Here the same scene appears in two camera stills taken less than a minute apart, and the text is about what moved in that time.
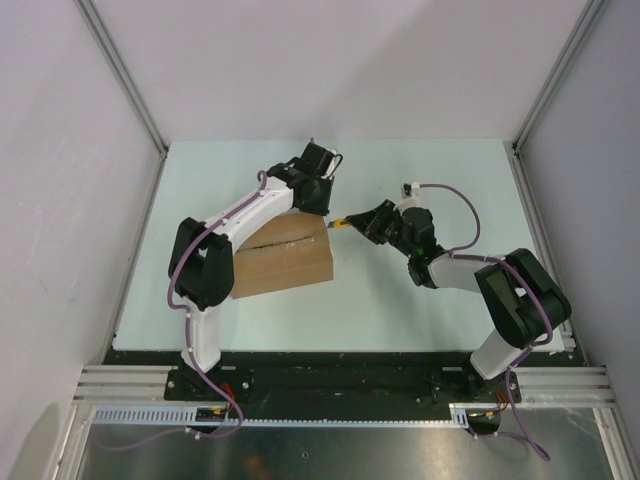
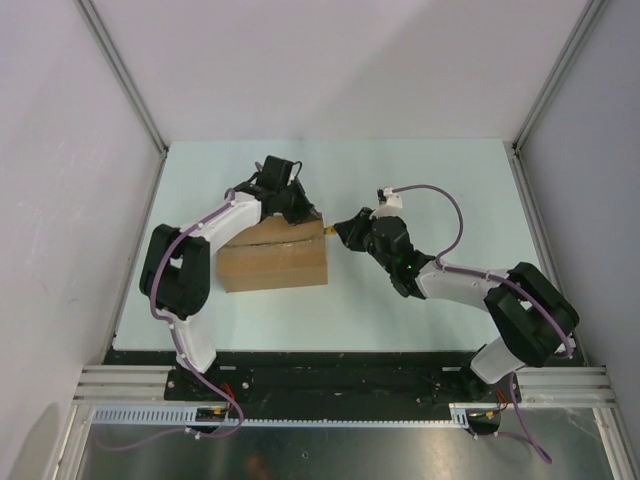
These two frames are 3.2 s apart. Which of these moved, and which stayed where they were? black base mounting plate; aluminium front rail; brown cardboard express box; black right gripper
Moved: black right gripper
Stayed: aluminium front rail; black base mounting plate; brown cardboard express box
